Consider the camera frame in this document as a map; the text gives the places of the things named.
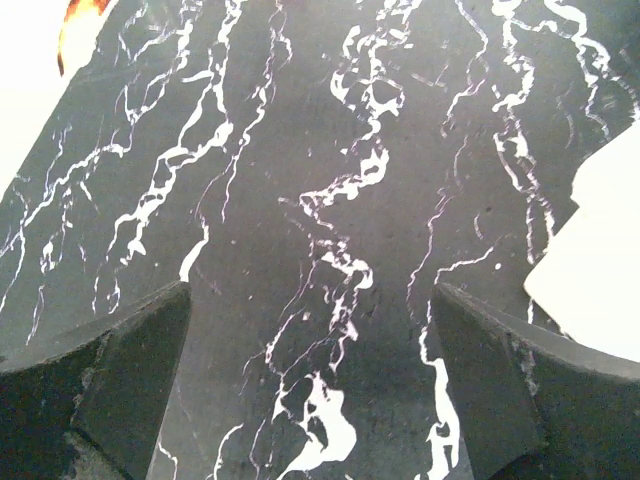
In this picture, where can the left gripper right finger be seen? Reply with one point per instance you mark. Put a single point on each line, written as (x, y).
(531, 403)

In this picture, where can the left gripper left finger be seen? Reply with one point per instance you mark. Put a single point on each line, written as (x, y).
(89, 403)

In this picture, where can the white plastic storage basket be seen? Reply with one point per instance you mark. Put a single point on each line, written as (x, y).
(588, 279)

